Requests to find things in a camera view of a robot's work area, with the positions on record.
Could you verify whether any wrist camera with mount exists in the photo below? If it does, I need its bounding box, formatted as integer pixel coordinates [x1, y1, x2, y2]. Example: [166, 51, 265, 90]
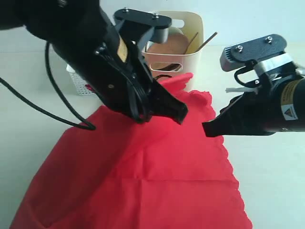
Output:
[220, 34, 297, 88]
[113, 9, 172, 50]

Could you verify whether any wooden chopstick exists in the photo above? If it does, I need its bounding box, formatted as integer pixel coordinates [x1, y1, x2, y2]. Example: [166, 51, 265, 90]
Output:
[183, 32, 198, 55]
[196, 31, 218, 52]

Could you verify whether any round wooden plate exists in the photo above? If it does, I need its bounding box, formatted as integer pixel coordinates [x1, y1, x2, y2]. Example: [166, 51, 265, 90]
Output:
[147, 33, 189, 55]

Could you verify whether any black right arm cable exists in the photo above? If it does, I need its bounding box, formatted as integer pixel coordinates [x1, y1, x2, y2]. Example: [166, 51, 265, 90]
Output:
[234, 68, 263, 89]

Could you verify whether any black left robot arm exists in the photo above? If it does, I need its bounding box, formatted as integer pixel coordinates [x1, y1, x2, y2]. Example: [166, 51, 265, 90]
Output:
[0, 0, 188, 123]

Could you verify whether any red scalloped tablecloth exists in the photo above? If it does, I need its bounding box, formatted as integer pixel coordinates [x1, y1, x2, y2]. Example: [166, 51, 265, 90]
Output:
[10, 73, 253, 229]

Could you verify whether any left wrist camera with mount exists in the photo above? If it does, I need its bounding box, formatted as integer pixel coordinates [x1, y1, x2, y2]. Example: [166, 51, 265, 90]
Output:
[113, 9, 172, 50]

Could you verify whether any pale green ceramic bowl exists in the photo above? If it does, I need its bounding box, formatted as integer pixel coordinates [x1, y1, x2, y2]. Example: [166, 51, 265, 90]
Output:
[168, 26, 183, 36]

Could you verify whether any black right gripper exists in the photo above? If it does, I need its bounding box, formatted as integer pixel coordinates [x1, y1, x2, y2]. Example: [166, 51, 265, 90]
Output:
[202, 81, 284, 137]

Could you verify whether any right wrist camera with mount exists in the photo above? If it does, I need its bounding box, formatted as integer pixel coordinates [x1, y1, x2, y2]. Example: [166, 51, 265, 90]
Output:
[220, 34, 297, 88]

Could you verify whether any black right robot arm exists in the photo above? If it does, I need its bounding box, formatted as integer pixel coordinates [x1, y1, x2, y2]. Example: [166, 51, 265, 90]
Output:
[202, 62, 305, 137]

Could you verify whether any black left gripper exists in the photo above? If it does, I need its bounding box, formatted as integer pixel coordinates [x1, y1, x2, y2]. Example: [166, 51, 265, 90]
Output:
[95, 31, 188, 125]

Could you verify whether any cream plastic bin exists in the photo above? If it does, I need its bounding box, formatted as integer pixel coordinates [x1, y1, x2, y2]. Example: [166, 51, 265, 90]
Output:
[142, 10, 204, 82]

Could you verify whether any white perforated plastic basket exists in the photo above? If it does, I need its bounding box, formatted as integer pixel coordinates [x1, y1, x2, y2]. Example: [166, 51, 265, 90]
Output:
[66, 64, 94, 95]

